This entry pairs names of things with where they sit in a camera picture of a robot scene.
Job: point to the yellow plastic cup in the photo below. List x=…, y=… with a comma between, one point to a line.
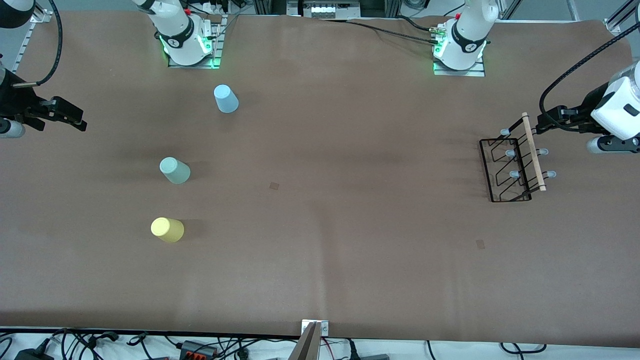
x=167, y=230

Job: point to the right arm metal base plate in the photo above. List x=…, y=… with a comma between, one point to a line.
x=216, y=45

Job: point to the black plug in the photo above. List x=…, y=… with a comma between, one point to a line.
x=352, y=350

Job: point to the orange black connector block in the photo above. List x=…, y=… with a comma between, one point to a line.
x=197, y=349

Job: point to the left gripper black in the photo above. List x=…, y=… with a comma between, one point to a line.
x=585, y=113

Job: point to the light blue plastic cup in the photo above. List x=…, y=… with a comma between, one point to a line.
x=226, y=100

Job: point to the white power strip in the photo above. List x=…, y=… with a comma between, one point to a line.
x=220, y=6

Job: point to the white metal bracket plate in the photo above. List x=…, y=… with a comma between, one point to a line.
x=324, y=327

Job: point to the black power adapter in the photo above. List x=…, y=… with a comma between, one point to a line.
x=35, y=356

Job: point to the grey camera post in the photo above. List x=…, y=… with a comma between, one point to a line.
x=307, y=347

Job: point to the table cover mat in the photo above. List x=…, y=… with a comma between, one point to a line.
x=320, y=250

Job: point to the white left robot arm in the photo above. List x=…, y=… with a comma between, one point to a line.
x=467, y=40

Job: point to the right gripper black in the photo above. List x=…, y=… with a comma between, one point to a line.
x=15, y=101

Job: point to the teal green plastic cup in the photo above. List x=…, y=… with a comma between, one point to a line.
x=175, y=171

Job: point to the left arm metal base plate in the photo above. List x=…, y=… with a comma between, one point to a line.
x=475, y=72

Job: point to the aluminium frame bar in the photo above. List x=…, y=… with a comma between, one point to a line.
x=510, y=9
x=574, y=9

